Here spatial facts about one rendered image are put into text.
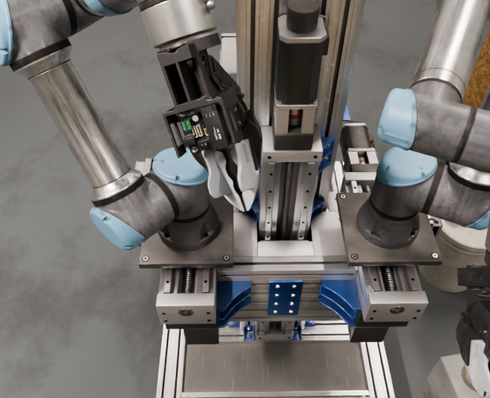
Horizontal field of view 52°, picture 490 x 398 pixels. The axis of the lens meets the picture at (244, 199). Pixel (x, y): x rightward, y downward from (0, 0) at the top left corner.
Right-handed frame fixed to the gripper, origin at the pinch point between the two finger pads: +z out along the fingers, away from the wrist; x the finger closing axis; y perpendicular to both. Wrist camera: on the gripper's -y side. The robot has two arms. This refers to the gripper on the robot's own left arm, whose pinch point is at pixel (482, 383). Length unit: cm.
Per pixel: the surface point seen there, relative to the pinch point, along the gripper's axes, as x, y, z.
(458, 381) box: 14.9, -35.1, 29.5
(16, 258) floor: -145, -163, 66
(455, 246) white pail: 55, -134, 45
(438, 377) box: 13, -40, 33
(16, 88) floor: -188, -285, 1
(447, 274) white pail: 57, -143, 62
